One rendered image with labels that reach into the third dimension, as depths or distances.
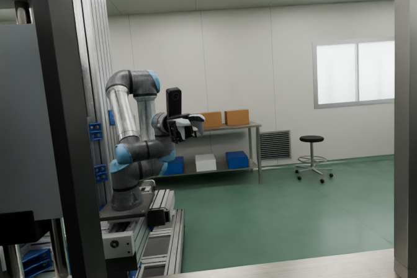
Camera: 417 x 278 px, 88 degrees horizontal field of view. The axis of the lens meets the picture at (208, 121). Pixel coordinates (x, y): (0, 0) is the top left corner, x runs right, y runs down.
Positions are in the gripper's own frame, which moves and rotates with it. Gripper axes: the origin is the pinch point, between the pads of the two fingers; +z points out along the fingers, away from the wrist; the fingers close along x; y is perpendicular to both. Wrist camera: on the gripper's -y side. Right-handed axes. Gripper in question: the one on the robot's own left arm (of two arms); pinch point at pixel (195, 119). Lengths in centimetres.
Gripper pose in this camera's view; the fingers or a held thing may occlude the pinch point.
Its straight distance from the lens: 58.7
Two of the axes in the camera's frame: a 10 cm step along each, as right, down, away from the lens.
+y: 1.9, 9.7, 1.6
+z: 4.9, 0.4, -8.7
